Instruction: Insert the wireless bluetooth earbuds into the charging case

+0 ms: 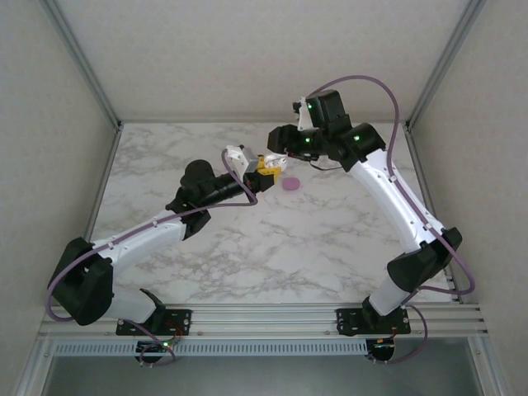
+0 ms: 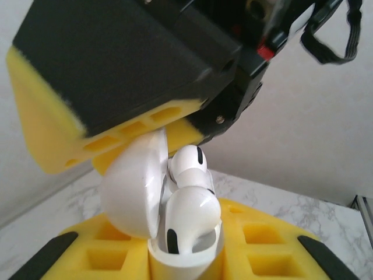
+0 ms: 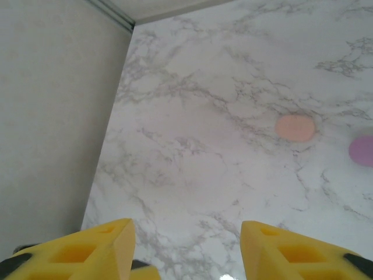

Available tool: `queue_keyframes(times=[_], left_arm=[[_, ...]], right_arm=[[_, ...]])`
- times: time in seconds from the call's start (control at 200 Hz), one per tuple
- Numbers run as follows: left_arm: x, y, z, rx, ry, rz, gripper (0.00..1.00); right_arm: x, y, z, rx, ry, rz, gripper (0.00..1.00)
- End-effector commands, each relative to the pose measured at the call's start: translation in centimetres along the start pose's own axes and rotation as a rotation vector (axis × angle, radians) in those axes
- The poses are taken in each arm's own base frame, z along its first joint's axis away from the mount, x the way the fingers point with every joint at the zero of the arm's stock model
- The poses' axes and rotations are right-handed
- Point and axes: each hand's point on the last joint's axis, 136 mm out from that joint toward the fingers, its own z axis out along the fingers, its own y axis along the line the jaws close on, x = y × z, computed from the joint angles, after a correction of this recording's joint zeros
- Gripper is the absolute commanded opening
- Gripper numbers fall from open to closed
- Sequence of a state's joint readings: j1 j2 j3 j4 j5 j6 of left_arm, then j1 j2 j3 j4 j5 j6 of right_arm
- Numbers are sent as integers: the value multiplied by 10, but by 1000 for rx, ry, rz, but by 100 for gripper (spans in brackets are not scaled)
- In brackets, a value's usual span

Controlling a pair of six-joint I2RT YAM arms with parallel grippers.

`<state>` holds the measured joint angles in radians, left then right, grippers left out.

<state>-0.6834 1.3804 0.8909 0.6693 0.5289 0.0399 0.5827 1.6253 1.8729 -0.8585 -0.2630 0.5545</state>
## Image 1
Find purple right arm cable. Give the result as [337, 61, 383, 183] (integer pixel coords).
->
[312, 75, 476, 366]

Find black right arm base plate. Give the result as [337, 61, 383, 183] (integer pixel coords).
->
[336, 307, 413, 335]

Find aluminium table side rail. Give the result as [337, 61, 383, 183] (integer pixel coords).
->
[80, 122, 124, 244]
[405, 122, 461, 304]

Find aluminium corner post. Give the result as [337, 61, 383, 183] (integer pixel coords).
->
[42, 0, 124, 131]
[404, 0, 488, 132]

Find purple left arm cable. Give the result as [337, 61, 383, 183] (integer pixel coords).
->
[45, 148, 260, 368]

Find grey table back strip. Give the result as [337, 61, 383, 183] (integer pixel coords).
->
[119, 119, 409, 125]

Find grey slotted cable duct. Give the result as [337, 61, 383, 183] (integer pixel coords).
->
[52, 339, 369, 357]

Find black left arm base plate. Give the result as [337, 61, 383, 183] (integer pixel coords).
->
[115, 308, 194, 336]

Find black controller board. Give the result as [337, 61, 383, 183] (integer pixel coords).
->
[135, 340, 172, 356]
[370, 337, 398, 358]

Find white earbud charging case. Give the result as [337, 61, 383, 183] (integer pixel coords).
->
[262, 152, 290, 167]

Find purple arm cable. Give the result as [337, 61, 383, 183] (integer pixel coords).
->
[45, 148, 260, 368]
[312, 75, 476, 366]

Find aluminium lower frame post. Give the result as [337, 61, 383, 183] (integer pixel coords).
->
[16, 333, 54, 396]
[465, 334, 509, 396]

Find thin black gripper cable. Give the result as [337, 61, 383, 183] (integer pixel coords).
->
[308, 158, 344, 172]

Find aluminium front rail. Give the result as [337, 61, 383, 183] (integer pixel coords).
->
[39, 304, 490, 336]

